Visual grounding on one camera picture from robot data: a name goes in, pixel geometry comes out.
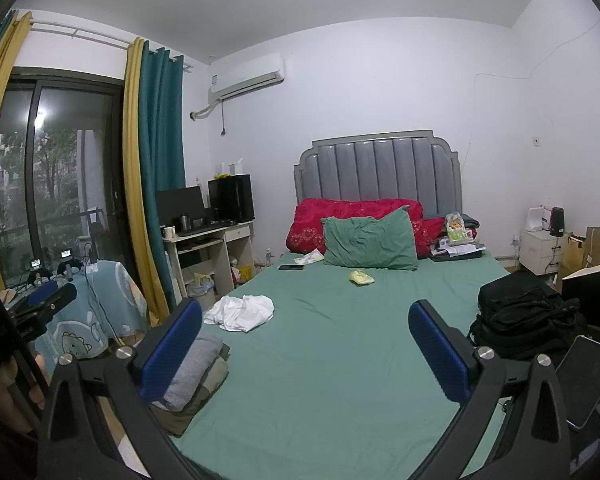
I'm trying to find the pile of books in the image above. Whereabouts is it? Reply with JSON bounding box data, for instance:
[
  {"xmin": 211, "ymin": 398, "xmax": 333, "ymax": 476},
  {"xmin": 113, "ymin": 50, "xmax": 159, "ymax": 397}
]
[{"xmin": 430, "ymin": 240, "xmax": 487, "ymax": 262}]

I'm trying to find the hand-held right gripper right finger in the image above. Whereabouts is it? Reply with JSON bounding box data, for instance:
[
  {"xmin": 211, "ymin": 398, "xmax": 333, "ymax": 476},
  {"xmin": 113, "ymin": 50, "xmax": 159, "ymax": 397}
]
[{"xmin": 408, "ymin": 299, "xmax": 573, "ymax": 480}]

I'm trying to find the black computer monitor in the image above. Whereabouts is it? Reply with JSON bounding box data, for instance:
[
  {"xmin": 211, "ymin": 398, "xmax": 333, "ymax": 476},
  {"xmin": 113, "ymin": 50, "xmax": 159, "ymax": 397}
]
[{"xmin": 155, "ymin": 185, "xmax": 206, "ymax": 228}]

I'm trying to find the curtain rod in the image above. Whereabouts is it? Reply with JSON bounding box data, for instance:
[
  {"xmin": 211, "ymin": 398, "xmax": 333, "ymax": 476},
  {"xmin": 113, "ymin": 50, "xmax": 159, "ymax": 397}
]
[{"xmin": 12, "ymin": 10, "xmax": 193, "ymax": 68}]

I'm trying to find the bed with green sheet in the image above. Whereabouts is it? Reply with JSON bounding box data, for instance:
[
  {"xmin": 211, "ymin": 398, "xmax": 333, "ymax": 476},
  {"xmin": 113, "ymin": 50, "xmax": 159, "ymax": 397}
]
[{"xmin": 167, "ymin": 247, "xmax": 546, "ymax": 480}]

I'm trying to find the printed blanket on chair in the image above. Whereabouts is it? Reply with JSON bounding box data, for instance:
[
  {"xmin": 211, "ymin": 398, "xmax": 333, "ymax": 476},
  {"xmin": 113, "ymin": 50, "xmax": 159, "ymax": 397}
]
[{"xmin": 0, "ymin": 260, "xmax": 148, "ymax": 361}]

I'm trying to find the large smartphone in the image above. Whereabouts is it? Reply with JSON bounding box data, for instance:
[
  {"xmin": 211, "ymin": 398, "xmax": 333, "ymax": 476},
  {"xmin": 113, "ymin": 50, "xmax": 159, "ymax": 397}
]
[{"xmin": 555, "ymin": 335, "xmax": 600, "ymax": 430}]

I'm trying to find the air conditioner hose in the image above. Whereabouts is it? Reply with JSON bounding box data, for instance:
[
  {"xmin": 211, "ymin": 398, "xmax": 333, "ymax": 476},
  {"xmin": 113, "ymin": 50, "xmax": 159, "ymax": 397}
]
[{"xmin": 189, "ymin": 100, "xmax": 226, "ymax": 122}]

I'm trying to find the white air conditioner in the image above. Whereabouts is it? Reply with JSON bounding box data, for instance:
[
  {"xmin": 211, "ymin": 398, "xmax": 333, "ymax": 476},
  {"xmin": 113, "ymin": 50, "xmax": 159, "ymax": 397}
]
[{"xmin": 208, "ymin": 53, "xmax": 286, "ymax": 101}]

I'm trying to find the brown paper bag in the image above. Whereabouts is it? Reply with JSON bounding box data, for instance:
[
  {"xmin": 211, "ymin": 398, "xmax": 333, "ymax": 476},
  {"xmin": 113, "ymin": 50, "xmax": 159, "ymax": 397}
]
[{"xmin": 566, "ymin": 232, "xmax": 588, "ymax": 273}]

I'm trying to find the red quilt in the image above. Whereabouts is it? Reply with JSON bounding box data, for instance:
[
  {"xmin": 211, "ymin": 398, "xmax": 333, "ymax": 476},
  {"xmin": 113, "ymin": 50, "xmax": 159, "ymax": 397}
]
[{"xmin": 285, "ymin": 198, "xmax": 478, "ymax": 260}]

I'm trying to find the white appliance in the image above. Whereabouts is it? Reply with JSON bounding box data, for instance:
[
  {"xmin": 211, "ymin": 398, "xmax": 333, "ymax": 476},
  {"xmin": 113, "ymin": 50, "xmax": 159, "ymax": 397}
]
[{"xmin": 527, "ymin": 205, "xmax": 556, "ymax": 233}]

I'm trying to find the yellow curtain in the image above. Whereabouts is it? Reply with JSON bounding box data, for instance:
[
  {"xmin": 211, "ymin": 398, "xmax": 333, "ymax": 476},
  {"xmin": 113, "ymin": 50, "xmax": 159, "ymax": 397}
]
[
  {"xmin": 0, "ymin": 10, "xmax": 33, "ymax": 291},
  {"xmin": 122, "ymin": 36, "xmax": 171, "ymax": 316}
]

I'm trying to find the white garment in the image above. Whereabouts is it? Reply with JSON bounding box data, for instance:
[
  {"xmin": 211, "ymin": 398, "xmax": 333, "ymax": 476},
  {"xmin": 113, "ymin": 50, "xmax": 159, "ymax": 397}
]
[{"xmin": 203, "ymin": 294, "xmax": 275, "ymax": 333}]

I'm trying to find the light khaki garment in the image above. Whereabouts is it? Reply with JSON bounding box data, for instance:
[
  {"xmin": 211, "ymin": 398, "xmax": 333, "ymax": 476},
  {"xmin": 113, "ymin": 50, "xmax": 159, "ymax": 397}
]
[{"xmin": 200, "ymin": 345, "xmax": 231, "ymax": 401}]

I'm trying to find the black backpack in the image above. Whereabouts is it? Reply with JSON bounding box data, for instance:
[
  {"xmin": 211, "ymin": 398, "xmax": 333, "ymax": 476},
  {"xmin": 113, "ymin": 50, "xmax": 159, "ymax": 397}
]
[{"xmin": 467, "ymin": 275, "xmax": 588, "ymax": 361}]

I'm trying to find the white nightstand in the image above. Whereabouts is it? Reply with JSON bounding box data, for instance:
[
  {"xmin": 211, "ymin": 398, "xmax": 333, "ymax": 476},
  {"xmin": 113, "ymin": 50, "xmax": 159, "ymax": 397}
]
[{"xmin": 520, "ymin": 229, "xmax": 568, "ymax": 276}]

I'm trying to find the grey sweatshirt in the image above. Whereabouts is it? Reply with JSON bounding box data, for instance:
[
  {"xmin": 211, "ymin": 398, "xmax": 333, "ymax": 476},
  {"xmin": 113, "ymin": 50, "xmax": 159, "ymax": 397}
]
[{"xmin": 150, "ymin": 332, "xmax": 224, "ymax": 413}]

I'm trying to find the white computer desk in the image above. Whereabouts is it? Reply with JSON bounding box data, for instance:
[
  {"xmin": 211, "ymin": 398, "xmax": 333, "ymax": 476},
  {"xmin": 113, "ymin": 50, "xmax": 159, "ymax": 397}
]
[{"xmin": 162, "ymin": 220, "xmax": 256, "ymax": 306}]

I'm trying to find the grey padded headboard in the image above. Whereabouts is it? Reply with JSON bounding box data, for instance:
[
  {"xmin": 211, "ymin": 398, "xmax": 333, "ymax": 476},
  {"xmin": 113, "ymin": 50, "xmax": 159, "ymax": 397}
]
[{"xmin": 294, "ymin": 130, "xmax": 463, "ymax": 221}]

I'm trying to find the person's left hand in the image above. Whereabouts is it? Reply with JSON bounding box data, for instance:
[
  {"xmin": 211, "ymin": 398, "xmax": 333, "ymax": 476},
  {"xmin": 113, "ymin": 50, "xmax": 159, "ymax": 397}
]
[{"xmin": 0, "ymin": 352, "xmax": 48, "ymax": 436}]

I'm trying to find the green pillow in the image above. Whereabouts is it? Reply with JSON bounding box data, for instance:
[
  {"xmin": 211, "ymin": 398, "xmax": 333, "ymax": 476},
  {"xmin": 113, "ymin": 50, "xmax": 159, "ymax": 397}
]
[{"xmin": 321, "ymin": 206, "xmax": 420, "ymax": 272}]

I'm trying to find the colourful snack bag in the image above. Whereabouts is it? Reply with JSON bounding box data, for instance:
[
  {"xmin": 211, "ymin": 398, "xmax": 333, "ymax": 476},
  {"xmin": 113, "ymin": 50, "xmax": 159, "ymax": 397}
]
[{"xmin": 445, "ymin": 212, "xmax": 468, "ymax": 246}]

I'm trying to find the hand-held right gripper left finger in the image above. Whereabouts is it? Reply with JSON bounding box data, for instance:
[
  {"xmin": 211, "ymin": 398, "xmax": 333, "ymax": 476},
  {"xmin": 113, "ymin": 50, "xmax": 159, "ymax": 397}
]
[{"xmin": 37, "ymin": 298, "xmax": 203, "ymax": 480}]

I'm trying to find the glass balcony door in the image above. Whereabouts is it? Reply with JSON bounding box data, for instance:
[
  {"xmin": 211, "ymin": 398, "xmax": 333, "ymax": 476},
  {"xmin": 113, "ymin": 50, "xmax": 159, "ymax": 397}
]
[{"xmin": 0, "ymin": 72, "xmax": 131, "ymax": 291}]

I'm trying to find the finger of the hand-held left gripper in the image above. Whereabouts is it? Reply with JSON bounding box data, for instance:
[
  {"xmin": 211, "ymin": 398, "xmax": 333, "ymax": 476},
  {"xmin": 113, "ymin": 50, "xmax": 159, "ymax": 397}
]
[
  {"xmin": 27, "ymin": 280, "xmax": 60, "ymax": 308},
  {"xmin": 10, "ymin": 282, "xmax": 78, "ymax": 326}
]

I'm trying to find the teal curtain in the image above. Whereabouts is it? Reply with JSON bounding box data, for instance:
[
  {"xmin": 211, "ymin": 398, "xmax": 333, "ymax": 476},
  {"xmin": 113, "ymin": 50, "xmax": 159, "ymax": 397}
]
[
  {"xmin": 0, "ymin": 10, "xmax": 18, "ymax": 76},
  {"xmin": 139, "ymin": 46, "xmax": 187, "ymax": 311}
]

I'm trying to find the olive zippered garment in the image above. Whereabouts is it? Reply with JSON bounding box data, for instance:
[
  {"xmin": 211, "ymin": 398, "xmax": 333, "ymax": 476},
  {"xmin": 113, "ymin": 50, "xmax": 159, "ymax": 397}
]
[{"xmin": 147, "ymin": 360, "xmax": 231, "ymax": 438}]

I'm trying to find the black computer tower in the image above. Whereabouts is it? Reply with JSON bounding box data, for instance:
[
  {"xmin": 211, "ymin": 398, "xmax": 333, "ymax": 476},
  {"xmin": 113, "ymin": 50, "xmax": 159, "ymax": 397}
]
[{"xmin": 208, "ymin": 174, "xmax": 256, "ymax": 223}]

